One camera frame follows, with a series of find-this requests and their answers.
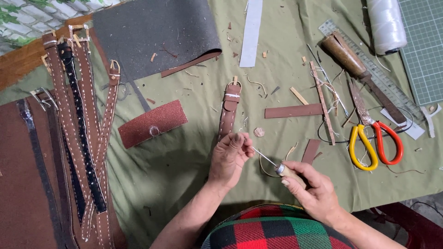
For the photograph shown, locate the person's left hand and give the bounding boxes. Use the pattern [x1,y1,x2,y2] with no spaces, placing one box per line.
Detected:
[207,132,256,190]

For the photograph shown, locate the person's right hand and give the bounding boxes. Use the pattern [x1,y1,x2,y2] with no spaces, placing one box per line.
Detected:
[281,160,343,227]

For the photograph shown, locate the wooden handled awl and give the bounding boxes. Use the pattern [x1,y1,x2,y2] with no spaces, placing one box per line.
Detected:
[251,145,308,190]

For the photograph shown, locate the short brown strap with buckle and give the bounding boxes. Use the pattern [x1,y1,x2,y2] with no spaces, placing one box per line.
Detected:
[218,76,243,142]

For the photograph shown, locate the olive green table cloth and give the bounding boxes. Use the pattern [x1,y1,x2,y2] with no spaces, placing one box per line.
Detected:
[0,0,443,249]

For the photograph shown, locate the small brown leather offcut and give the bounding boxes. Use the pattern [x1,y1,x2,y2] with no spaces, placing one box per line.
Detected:
[301,139,322,165]

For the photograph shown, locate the red green plaid garment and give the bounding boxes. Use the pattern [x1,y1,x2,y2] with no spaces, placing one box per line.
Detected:
[201,203,358,249]

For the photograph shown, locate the red-brown sandpaper piece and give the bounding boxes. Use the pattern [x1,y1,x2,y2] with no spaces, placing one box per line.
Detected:
[118,99,189,149]

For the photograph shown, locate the flat brown leather strip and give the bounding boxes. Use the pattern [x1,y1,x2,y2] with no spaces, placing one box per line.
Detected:
[264,103,324,119]

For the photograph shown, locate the thin stitched leather strip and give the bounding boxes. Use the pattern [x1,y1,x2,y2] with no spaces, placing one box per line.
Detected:
[309,61,336,146]

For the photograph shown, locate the dark red stool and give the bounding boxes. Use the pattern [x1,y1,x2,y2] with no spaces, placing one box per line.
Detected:
[370,202,443,249]

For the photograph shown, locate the pale wooden sliver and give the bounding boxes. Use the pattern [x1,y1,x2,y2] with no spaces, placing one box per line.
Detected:
[289,86,309,106]

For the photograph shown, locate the grey leather strip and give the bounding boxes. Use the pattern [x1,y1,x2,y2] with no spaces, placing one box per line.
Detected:
[117,66,152,113]

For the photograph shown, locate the white paper scrap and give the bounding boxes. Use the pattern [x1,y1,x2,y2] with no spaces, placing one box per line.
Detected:
[380,107,426,141]

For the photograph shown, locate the thin metal needle rod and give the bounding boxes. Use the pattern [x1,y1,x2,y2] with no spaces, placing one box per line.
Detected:
[306,43,349,117]

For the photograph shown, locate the white paper strip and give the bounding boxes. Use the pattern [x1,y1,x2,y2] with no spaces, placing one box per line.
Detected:
[239,0,264,68]

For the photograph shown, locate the clear plastic ruler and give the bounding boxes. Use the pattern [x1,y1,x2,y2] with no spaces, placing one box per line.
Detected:
[318,19,425,126]

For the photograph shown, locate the white forked paper piece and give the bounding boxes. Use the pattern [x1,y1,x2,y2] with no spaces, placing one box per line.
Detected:
[420,103,442,139]

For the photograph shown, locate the black stitched belt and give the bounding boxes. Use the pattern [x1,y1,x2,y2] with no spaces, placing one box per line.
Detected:
[57,41,108,214]

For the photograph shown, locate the dark grey leather sheet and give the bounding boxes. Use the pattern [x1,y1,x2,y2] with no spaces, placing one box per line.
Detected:
[91,0,222,82]

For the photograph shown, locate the brown belt with square buckle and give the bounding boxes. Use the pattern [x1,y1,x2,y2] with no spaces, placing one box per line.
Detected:
[68,24,104,156]

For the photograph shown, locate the wide brown stitched belt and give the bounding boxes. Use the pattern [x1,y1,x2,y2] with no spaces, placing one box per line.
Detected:
[41,30,115,249]

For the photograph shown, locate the green cutting mat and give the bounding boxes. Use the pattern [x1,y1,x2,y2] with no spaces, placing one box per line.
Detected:
[398,0,443,107]

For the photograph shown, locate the white thread spool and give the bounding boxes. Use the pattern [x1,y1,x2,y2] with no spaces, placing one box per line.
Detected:
[366,0,408,56]

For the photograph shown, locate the large brown leather sheet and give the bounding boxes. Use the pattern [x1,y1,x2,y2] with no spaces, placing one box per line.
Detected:
[0,93,128,249]

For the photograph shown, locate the thin black cord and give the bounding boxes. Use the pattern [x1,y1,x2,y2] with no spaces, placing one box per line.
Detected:
[317,105,415,145]

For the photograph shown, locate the scissors with yellow red handles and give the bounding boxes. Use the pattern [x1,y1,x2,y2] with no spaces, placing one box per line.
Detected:
[347,79,405,172]

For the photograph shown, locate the narrow brown stitched strap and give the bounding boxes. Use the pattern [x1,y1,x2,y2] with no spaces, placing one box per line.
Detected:
[80,59,121,242]

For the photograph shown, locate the rusty knife with wooden handle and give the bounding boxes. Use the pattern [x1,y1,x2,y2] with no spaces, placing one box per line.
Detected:
[321,31,407,125]

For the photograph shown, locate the dark strap with silver buckle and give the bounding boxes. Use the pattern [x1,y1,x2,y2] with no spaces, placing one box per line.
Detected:
[29,87,79,249]

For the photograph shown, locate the glossy black strap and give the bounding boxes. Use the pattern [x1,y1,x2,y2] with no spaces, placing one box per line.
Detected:
[16,98,64,249]

